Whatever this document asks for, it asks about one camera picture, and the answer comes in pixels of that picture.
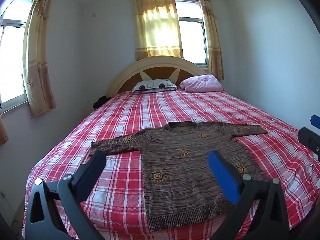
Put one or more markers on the pink pillow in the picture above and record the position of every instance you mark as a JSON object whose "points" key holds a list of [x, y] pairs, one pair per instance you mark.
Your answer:
{"points": [[202, 83]]}

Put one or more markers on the window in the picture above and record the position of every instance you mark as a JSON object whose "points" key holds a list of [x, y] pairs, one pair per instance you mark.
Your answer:
{"points": [[191, 37], [12, 55]]}

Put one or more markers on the yellow curtain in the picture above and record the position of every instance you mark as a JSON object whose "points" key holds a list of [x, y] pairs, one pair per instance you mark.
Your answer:
{"points": [[37, 55], [157, 25], [212, 35], [3, 130]]}

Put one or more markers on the brown knitted sweater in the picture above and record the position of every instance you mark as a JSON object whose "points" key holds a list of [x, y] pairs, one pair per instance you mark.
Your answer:
{"points": [[180, 175]]}

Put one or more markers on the cream and brown headboard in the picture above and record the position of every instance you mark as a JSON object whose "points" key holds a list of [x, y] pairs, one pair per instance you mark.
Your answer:
{"points": [[160, 67]]}

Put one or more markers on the bed with red plaid sheet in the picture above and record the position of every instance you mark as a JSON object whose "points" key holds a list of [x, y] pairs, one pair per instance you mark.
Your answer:
{"points": [[140, 110]]}

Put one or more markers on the dark cloth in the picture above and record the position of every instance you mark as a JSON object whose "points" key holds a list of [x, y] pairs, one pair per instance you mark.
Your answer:
{"points": [[101, 102]]}

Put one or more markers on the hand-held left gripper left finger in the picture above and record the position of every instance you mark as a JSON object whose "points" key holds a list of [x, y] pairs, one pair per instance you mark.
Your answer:
{"points": [[90, 175]]}

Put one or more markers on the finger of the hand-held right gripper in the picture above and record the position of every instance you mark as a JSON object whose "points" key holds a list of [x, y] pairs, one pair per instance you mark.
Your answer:
{"points": [[315, 120], [308, 140]]}

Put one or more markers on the white patterned pillow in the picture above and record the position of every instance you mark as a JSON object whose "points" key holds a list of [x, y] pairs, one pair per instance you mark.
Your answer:
{"points": [[152, 84]]}

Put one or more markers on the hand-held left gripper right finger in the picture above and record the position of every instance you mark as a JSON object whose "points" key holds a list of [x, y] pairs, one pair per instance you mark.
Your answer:
{"points": [[225, 177]]}

